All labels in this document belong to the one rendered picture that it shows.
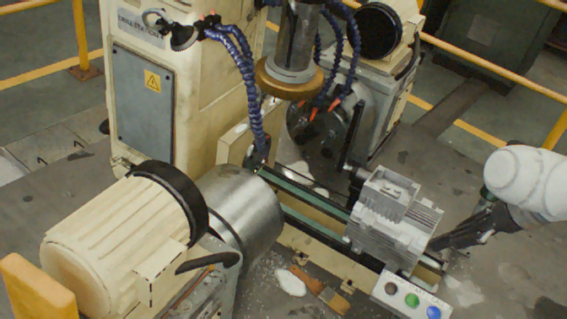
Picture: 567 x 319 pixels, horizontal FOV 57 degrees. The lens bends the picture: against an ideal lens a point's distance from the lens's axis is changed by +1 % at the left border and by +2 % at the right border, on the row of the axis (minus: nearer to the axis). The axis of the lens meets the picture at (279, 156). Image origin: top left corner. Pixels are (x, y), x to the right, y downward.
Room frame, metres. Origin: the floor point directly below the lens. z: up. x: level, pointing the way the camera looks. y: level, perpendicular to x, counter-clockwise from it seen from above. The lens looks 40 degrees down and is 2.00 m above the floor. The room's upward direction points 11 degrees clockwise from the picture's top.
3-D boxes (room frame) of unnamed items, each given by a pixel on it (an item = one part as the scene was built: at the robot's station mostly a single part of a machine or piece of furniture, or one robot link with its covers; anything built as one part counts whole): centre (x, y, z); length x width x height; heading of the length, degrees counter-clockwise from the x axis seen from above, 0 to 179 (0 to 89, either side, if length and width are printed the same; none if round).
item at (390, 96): (1.67, -0.26, 0.99); 0.35 x 0.31 x 0.37; 156
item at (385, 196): (1.00, -0.30, 1.11); 0.12 x 0.11 x 0.07; 65
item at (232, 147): (1.19, 0.12, 0.97); 0.30 x 0.11 x 0.34; 156
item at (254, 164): (1.16, 0.06, 1.02); 0.15 x 0.02 x 0.15; 156
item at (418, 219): (0.99, -0.34, 1.02); 0.20 x 0.19 x 0.19; 65
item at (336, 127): (1.43, -0.16, 1.04); 0.41 x 0.25 x 0.25; 156
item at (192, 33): (1.01, 0.29, 1.46); 0.18 x 0.11 x 0.13; 66
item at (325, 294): (0.89, -0.18, 0.80); 0.21 x 0.05 x 0.01; 58
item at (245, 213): (0.80, 0.12, 1.04); 0.37 x 0.25 x 0.25; 156
